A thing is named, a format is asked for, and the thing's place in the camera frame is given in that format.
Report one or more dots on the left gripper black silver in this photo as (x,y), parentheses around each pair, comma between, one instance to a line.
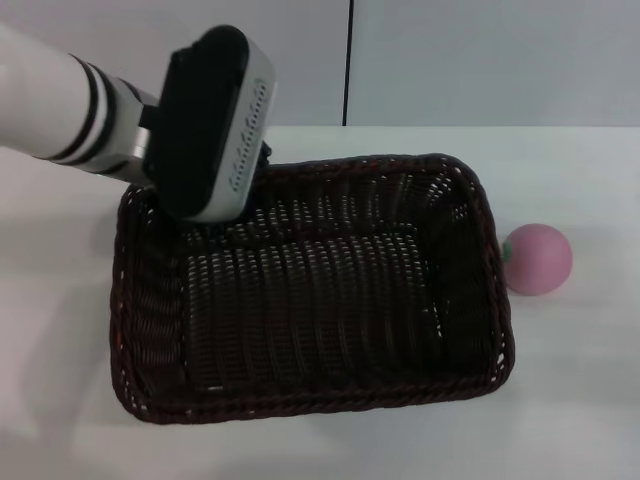
(200,130)

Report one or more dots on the dark brown woven basket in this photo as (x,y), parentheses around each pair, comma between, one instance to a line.
(325,300)

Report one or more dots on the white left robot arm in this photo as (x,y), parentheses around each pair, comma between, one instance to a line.
(45,100)

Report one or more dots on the pink peach toy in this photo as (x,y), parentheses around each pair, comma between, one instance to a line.
(542,260)

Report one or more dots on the black vertical wall strip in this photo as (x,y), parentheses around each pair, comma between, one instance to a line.
(348,60)

